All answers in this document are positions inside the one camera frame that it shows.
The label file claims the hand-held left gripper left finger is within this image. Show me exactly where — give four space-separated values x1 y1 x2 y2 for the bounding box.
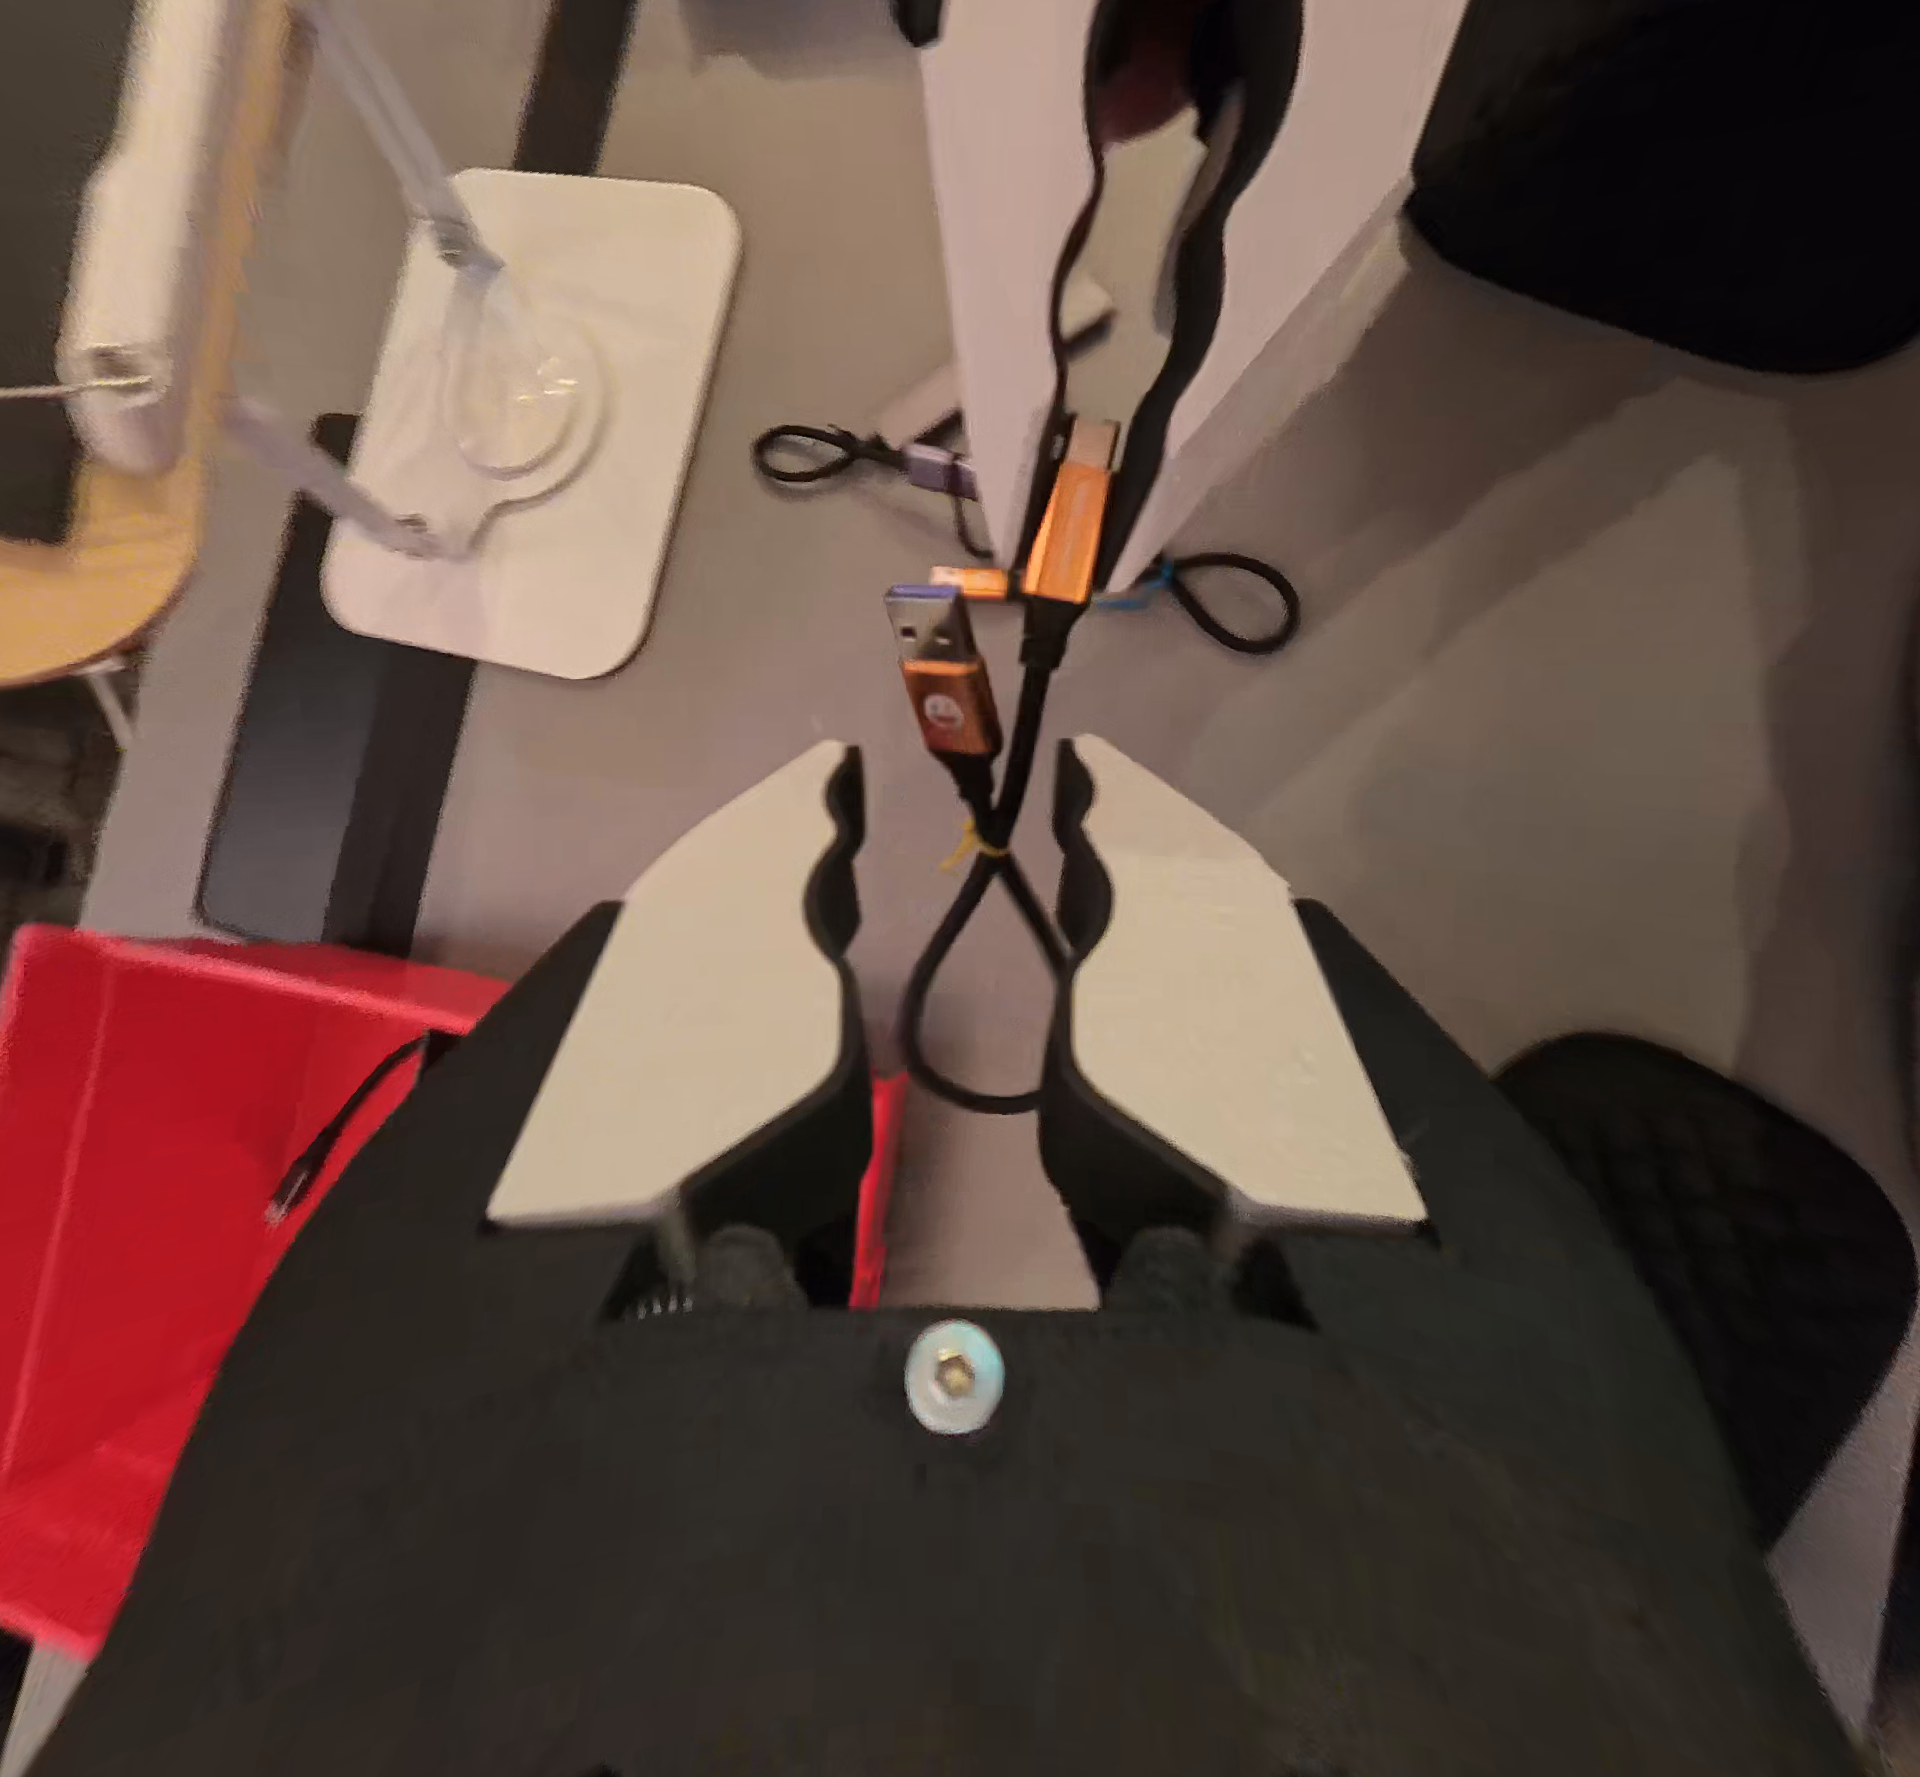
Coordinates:
483 740 873 1306

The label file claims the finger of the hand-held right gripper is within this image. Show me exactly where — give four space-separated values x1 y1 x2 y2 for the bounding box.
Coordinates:
1107 0 1521 589
918 0 1174 567

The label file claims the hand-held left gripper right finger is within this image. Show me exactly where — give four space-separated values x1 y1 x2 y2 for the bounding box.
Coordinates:
1039 736 1430 1306

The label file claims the grey usb hub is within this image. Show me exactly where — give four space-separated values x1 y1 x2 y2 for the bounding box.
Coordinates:
753 280 1119 504

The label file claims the orange-plug cable with yellow tie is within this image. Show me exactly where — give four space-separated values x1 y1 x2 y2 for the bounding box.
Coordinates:
883 415 1128 1115

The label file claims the orange-plug cable with blue tie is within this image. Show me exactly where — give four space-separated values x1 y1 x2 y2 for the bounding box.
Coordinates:
930 550 1301 657

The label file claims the red plastic bin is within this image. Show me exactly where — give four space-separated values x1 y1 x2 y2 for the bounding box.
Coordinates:
0 925 908 1667

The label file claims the black cushion pad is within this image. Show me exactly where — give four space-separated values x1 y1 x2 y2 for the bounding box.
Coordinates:
1497 1033 1920 1555
1407 0 1920 377

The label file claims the white metal stand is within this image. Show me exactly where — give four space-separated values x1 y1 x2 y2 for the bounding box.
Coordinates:
226 0 742 681

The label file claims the black cable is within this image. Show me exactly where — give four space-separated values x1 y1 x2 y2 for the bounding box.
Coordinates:
266 1034 453 1226

